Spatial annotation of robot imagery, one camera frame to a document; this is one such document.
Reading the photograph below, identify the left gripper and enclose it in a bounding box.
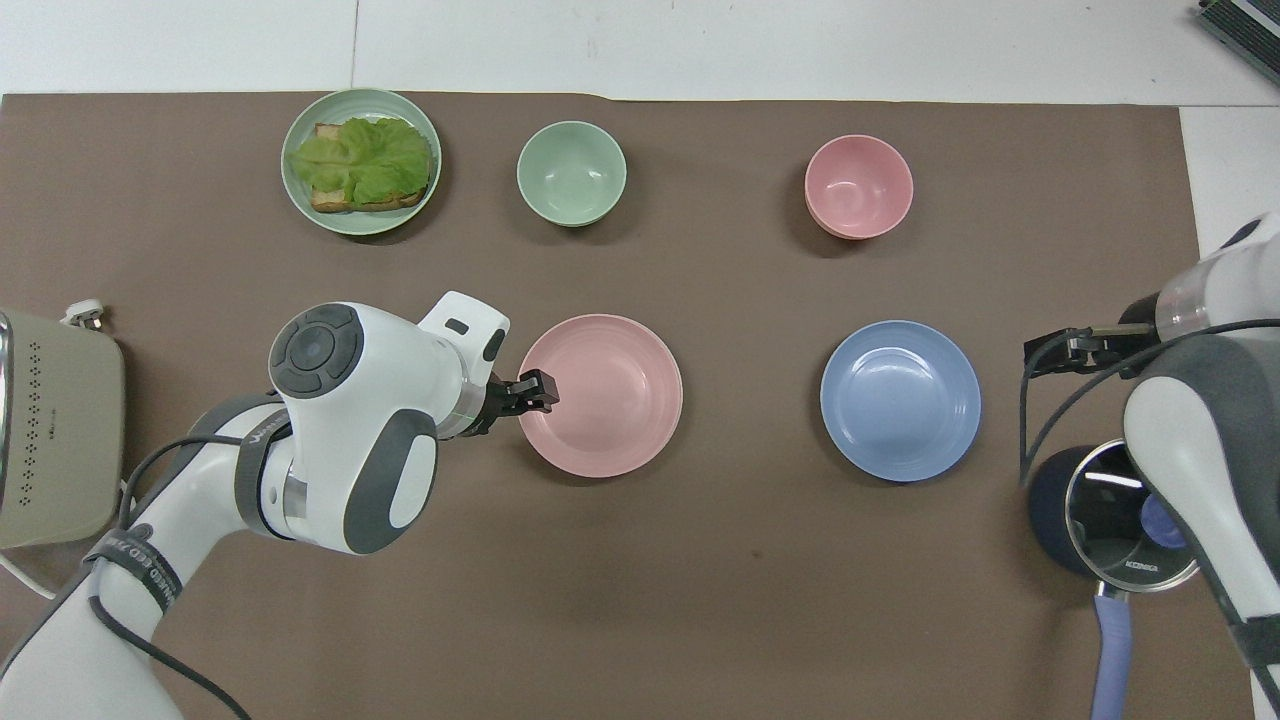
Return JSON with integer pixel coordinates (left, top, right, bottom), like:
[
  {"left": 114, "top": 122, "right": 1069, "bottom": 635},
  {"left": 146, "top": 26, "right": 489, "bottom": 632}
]
[{"left": 462, "top": 374, "right": 517, "bottom": 441}]

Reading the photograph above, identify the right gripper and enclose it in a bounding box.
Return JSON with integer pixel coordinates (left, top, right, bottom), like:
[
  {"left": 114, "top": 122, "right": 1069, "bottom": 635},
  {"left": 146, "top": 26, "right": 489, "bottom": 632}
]
[{"left": 1085, "top": 293, "right": 1163, "bottom": 381}]

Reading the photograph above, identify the pink plate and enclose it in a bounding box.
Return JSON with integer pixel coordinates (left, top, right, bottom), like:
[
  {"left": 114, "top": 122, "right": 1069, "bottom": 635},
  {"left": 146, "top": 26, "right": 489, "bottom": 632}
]
[{"left": 517, "top": 314, "right": 684, "bottom": 479}]

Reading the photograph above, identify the dark blue saucepan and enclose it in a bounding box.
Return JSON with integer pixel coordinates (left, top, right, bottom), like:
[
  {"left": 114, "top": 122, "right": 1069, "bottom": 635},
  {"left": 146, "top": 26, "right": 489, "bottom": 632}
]
[{"left": 1027, "top": 443, "right": 1201, "bottom": 720}]

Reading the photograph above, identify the glass lid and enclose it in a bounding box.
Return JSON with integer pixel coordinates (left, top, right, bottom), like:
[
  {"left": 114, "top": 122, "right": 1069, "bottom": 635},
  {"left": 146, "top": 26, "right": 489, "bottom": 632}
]
[{"left": 1064, "top": 439, "right": 1201, "bottom": 597}]

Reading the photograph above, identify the green plate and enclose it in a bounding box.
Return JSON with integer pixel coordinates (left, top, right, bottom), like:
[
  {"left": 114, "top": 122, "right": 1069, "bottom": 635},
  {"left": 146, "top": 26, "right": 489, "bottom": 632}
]
[{"left": 280, "top": 88, "right": 443, "bottom": 237}]

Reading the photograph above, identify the green bowl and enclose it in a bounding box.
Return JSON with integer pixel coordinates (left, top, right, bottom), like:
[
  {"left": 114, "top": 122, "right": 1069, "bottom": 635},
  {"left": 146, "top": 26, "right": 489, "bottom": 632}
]
[{"left": 516, "top": 120, "right": 628, "bottom": 228}]

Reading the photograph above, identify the blue plate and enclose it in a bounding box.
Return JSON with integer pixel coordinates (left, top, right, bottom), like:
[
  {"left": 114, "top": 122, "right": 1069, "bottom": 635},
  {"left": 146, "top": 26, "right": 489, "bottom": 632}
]
[{"left": 820, "top": 320, "right": 983, "bottom": 483}]

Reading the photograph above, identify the toast slice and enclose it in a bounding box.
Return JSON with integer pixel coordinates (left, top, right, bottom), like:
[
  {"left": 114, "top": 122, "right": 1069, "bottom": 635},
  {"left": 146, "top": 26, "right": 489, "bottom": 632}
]
[{"left": 308, "top": 122, "right": 433, "bottom": 214}]

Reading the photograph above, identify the green lettuce leaf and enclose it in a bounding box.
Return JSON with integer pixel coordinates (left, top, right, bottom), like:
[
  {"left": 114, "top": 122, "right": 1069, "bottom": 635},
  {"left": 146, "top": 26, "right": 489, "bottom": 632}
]
[{"left": 288, "top": 117, "right": 433, "bottom": 206}]

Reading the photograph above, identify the pink bowl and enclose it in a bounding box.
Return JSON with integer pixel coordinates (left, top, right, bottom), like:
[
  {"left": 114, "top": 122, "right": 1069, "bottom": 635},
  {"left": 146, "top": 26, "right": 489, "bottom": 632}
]
[{"left": 804, "top": 134, "right": 915, "bottom": 241}]

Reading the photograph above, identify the dark ribbed device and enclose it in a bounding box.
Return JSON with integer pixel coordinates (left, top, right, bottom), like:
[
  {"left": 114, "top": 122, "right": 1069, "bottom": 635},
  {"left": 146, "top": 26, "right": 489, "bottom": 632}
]
[{"left": 1198, "top": 0, "right": 1280, "bottom": 59}]

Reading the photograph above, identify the beige toaster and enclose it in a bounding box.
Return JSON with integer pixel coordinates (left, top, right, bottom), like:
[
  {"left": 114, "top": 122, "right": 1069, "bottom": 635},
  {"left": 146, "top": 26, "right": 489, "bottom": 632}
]
[{"left": 0, "top": 306, "right": 127, "bottom": 550}]

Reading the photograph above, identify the black cable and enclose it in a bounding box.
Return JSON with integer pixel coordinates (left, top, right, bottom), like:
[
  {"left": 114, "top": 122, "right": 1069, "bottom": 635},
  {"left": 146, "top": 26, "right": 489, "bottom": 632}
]
[
  {"left": 85, "top": 400, "right": 293, "bottom": 720},
  {"left": 1018, "top": 318, "right": 1280, "bottom": 491}
]

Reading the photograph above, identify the white power cord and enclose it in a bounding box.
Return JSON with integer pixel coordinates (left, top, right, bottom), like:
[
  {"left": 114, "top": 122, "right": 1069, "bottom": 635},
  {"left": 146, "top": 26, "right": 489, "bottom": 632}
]
[{"left": 0, "top": 552, "right": 59, "bottom": 603}]

